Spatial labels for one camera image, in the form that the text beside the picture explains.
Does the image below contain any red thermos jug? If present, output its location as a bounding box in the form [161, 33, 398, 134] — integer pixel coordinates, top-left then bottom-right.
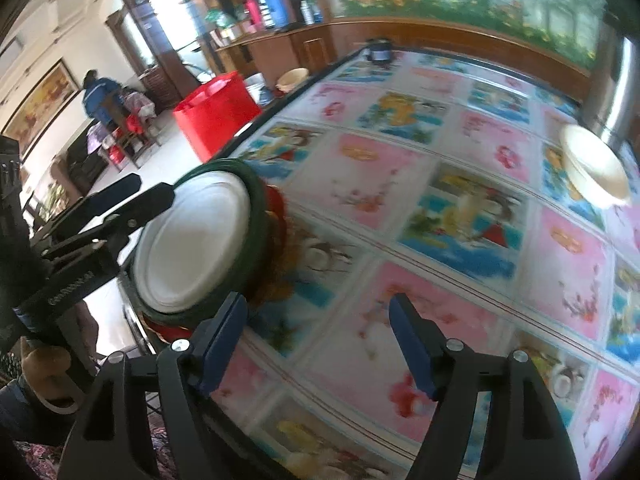
[244, 0, 264, 30]

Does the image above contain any dark green plastic bowl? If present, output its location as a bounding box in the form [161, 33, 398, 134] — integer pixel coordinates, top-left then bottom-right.
[129, 158, 270, 328]

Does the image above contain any white round plate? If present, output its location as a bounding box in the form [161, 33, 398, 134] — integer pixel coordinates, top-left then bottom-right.
[132, 170, 250, 314]

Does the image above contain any small black motor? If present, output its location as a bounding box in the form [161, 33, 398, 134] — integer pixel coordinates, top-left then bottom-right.
[363, 37, 395, 65]

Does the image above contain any cream plastic colander bowl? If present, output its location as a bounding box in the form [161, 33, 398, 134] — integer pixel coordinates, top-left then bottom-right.
[559, 125, 631, 209]

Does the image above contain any red paper gift bag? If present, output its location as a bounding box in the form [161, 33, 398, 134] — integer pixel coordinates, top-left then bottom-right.
[174, 72, 262, 162]

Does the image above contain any stainless steel electric kettle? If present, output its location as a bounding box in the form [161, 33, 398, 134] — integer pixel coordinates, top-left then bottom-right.
[578, 21, 639, 153]

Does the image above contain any left hand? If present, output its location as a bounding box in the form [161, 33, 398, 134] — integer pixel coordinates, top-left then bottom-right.
[20, 301, 99, 415]

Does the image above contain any blue thermos jug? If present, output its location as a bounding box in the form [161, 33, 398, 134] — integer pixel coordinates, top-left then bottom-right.
[264, 0, 290, 28]

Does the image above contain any cream bowl on stool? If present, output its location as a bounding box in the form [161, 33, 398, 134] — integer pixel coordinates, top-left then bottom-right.
[276, 67, 309, 93]

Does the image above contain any framed wall painting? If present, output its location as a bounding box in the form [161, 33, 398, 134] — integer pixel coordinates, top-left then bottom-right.
[1, 58, 80, 160]

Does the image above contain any white spray bottle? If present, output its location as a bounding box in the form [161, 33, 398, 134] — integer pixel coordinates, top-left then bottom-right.
[300, 0, 314, 25]

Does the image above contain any person in blue jacket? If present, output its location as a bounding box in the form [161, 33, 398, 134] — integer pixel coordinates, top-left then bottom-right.
[82, 70, 128, 132]

